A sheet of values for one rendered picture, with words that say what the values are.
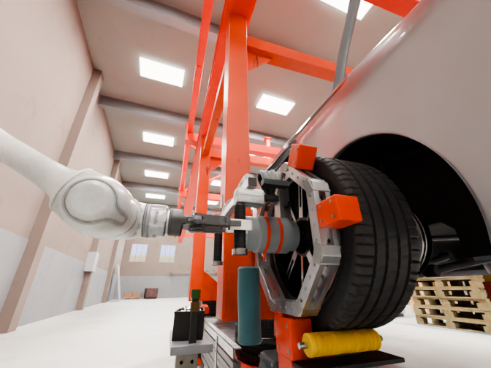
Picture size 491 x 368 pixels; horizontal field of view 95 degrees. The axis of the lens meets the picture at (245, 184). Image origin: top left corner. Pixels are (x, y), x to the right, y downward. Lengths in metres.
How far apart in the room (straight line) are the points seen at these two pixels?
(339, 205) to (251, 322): 0.54
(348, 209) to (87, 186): 0.57
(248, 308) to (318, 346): 0.27
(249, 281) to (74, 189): 0.68
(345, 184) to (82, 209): 0.65
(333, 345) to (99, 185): 0.72
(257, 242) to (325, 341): 0.34
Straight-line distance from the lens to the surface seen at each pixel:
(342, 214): 0.63
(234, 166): 1.42
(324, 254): 0.68
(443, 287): 5.42
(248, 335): 0.95
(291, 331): 0.85
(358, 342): 0.88
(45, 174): 0.55
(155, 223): 0.62
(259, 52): 2.37
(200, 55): 3.41
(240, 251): 0.65
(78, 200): 0.45
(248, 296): 0.94
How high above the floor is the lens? 0.66
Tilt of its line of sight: 25 degrees up
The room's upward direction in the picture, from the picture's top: 1 degrees counter-clockwise
